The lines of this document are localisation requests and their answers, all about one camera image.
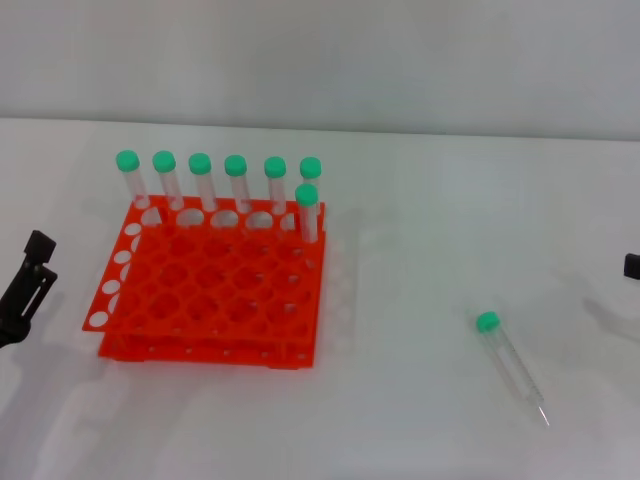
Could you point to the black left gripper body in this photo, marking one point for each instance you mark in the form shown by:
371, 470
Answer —
12, 330

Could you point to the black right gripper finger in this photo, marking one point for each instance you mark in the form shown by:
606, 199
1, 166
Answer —
632, 265

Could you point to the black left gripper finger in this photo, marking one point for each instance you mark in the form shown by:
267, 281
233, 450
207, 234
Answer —
40, 246

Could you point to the clear test tube green cap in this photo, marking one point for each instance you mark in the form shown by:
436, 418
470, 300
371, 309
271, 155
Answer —
127, 160
235, 165
487, 321
164, 161
306, 195
200, 163
275, 167
310, 166

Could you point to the orange plastic test tube rack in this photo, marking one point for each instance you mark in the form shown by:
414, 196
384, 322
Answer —
210, 280

